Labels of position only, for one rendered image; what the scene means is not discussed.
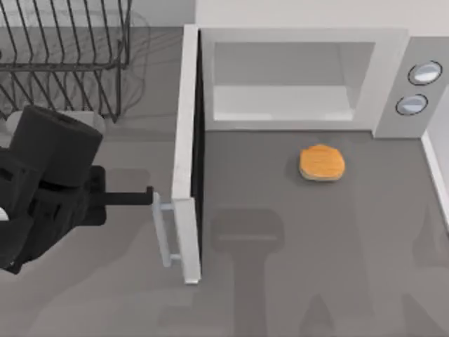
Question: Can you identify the pale metal door handle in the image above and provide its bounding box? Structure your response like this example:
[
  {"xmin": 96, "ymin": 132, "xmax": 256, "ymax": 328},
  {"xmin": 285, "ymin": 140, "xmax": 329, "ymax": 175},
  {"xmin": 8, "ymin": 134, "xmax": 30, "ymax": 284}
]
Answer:
[{"xmin": 152, "ymin": 192, "xmax": 183, "ymax": 269}]

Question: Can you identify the round microwave knob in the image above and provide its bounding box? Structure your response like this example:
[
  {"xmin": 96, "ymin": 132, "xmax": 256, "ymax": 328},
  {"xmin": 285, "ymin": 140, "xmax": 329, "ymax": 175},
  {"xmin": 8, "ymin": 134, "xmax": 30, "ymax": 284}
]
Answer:
[
  {"xmin": 408, "ymin": 60, "xmax": 444, "ymax": 86},
  {"xmin": 395, "ymin": 93, "xmax": 429, "ymax": 117}
]

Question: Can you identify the orange bread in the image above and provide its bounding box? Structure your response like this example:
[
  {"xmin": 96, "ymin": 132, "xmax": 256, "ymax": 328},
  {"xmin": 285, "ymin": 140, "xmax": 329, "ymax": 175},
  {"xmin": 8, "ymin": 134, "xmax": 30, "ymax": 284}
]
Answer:
[{"xmin": 298, "ymin": 144, "xmax": 347, "ymax": 183}]

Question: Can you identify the pale microwave oven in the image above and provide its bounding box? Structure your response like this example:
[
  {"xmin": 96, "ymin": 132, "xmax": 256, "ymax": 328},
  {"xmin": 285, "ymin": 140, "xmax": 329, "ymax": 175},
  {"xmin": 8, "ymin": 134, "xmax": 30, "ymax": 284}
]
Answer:
[{"xmin": 195, "ymin": 27, "xmax": 449, "ymax": 140}]

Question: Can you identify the dark wire dish rack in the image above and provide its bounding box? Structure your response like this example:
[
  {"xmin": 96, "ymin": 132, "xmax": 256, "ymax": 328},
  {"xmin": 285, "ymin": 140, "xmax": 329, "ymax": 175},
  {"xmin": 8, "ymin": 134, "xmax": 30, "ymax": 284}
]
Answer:
[{"xmin": 0, "ymin": 0, "xmax": 131, "ymax": 124}]

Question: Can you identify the white microwave door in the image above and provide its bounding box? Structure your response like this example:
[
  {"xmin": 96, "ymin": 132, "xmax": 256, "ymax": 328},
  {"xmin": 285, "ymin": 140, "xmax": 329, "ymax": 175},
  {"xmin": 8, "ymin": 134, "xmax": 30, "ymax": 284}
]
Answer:
[{"xmin": 170, "ymin": 24, "xmax": 205, "ymax": 285}]

